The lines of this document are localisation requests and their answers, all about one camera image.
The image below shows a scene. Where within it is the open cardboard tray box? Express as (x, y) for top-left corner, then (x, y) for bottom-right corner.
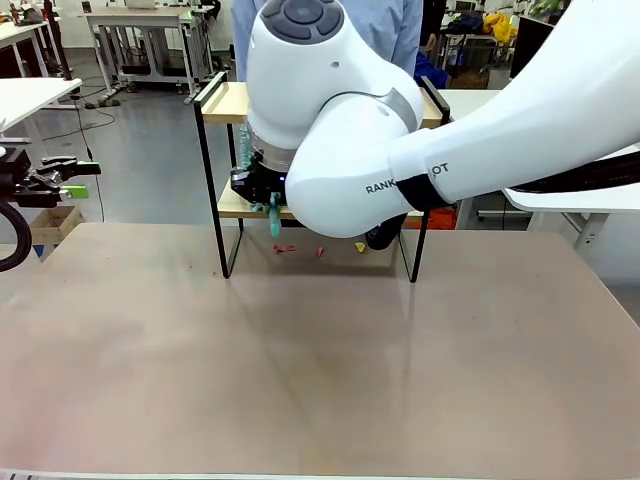
(29, 204), (85, 247)

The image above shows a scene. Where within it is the black stand pole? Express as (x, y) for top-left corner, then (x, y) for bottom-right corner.
(42, 0), (75, 82)

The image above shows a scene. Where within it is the black metal wooden two-tier shelf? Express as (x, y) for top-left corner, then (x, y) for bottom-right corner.
(192, 71), (454, 285)

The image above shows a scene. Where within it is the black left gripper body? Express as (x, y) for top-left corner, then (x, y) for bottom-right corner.
(0, 169), (64, 209)

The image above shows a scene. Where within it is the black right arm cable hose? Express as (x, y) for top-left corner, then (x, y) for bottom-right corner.
(365, 148), (640, 252)

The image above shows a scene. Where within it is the black floor cable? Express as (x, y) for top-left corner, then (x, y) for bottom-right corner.
(71, 91), (117, 222)

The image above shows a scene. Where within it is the white-legged beige top desk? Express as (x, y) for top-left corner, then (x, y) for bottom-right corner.
(83, 6), (215, 99)

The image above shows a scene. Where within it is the orange object under table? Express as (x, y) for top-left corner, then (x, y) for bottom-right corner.
(428, 206), (457, 230)

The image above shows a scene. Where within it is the yellow cloth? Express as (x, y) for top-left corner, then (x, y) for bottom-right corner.
(481, 11), (519, 42)

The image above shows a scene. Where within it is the white desk with clutter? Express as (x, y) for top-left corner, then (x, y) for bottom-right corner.
(0, 18), (64, 79)

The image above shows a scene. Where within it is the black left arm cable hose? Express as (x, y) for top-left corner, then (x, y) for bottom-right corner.
(0, 198), (34, 273)

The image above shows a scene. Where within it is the person in blue shirt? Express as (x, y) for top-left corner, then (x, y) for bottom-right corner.
(230, 0), (424, 85)

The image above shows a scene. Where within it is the large curved white table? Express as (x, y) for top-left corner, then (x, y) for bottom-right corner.
(435, 88), (640, 252)

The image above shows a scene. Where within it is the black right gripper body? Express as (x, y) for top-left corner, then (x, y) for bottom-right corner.
(230, 151), (290, 207)

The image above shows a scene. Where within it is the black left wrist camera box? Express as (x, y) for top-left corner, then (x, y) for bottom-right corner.
(0, 146), (32, 174)

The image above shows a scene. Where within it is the black computer monitor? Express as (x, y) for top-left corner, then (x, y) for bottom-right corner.
(509, 14), (557, 80)

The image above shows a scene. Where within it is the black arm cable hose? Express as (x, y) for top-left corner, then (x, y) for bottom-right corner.
(0, 198), (34, 273)
(365, 148), (640, 252)

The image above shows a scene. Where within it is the white side table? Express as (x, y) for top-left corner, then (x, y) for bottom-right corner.
(0, 77), (84, 151)

